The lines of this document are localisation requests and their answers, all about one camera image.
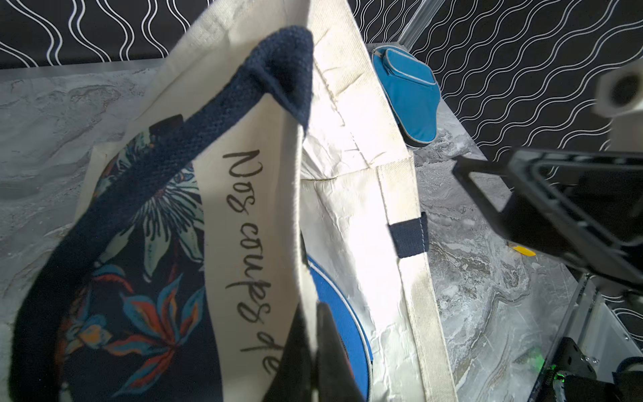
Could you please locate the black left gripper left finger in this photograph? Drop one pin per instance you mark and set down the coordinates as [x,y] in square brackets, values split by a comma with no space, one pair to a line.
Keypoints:
[292,381]

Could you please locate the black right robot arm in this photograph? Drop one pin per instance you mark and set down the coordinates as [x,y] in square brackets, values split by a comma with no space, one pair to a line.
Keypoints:
[595,356]

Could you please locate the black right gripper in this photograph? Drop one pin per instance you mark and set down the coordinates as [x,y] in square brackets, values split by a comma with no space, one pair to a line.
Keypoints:
[584,208]

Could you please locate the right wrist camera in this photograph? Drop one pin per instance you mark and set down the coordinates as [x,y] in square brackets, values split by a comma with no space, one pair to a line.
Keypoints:
[619,98]

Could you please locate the blue paddle case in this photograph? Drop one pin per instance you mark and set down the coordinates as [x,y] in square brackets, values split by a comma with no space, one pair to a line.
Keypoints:
[350,329]

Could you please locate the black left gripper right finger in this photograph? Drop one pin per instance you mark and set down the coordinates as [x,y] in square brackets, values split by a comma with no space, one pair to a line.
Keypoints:
[334,375]

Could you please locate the teal paddle case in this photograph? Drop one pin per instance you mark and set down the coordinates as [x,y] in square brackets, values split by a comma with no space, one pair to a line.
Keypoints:
[412,93]

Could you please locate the cream canvas tote bag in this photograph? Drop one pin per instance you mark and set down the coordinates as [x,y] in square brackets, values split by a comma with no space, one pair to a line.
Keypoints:
[265,138]

